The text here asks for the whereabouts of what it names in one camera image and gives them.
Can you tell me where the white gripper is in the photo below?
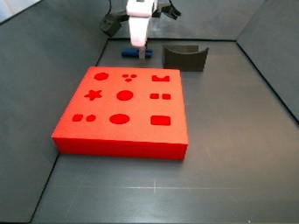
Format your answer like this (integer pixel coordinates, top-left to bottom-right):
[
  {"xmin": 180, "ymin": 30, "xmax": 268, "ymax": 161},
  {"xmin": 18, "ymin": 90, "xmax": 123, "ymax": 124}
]
[{"xmin": 125, "ymin": 0, "xmax": 157, "ymax": 60}]

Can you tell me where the blue square-circle object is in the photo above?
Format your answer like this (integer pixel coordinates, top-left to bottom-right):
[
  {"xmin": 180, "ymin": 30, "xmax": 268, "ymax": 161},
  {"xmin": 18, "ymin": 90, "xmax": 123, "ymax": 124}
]
[{"xmin": 121, "ymin": 47, "xmax": 152, "ymax": 58}]

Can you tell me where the dark curved fixture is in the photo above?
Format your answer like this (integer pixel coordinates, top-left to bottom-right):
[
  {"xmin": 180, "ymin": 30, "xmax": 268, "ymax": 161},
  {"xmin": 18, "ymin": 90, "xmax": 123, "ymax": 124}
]
[{"xmin": 163, "ymin": 45, "xmax": 209, "ymax": 72}]

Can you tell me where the red shape-sorter block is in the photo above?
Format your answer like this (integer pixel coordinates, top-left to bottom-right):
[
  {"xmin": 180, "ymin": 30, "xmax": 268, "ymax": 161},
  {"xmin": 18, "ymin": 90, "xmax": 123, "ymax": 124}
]
[{"xmin": 52, "ymin": 66, "xmax": 188, "ymax": 160}]

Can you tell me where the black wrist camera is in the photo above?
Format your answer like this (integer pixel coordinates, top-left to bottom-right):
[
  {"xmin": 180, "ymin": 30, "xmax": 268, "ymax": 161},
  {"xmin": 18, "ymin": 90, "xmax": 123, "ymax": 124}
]
[
  {"xmin": 161, "ymin": 5, "xmax": 181, "ymax": 20},
  {"xmin": 99, "ymin": 13, "xmax": 128, "ymax": 37}
]

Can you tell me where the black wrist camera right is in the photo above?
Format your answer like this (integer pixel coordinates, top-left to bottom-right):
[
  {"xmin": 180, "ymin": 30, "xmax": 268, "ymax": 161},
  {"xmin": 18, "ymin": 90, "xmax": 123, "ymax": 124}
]
[{"xmin": 161, "ymin": 5, "xmax": 181, "ymax": 20}]

